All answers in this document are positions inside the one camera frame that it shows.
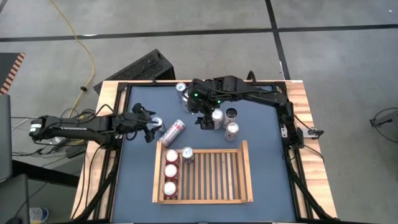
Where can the grey stand base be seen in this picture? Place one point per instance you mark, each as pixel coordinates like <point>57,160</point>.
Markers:
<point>387,119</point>

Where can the black mesh computer case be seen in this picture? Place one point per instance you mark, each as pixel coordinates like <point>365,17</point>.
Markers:
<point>146,67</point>

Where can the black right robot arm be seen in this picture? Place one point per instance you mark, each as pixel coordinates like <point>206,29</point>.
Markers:
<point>267,95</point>

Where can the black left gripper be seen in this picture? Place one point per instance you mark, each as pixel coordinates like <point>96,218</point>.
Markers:
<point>132,126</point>

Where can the wooden slatted shelf tray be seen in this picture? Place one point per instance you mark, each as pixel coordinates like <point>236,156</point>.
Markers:
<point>217,177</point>

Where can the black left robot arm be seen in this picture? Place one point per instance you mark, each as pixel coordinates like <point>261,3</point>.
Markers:
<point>77,127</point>

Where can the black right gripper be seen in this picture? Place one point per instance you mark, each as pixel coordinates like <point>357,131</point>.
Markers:
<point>202,96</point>

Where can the white blue container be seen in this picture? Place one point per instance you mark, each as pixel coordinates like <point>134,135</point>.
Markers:
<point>38,214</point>

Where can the blue silver Red Bull can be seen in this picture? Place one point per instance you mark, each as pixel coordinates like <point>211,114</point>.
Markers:
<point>187,153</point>
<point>159,121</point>
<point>180,87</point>

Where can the blue table mat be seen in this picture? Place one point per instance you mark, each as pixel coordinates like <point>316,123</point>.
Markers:
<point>140,186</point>

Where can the black mat with striped edge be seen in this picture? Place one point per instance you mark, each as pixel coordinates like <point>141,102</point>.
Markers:
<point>7,67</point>

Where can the black base beam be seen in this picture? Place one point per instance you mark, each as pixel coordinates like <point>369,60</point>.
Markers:
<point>46,174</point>

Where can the grey panel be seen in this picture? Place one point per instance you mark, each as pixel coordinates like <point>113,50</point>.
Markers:
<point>4,137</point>

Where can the red can sideways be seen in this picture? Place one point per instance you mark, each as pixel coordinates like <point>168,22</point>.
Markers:
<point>172,133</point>

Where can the white Celsius drink can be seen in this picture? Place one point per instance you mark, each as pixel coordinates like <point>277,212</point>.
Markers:
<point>231,114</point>

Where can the black metal table frame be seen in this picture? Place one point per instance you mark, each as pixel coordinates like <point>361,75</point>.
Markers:
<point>155,84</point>

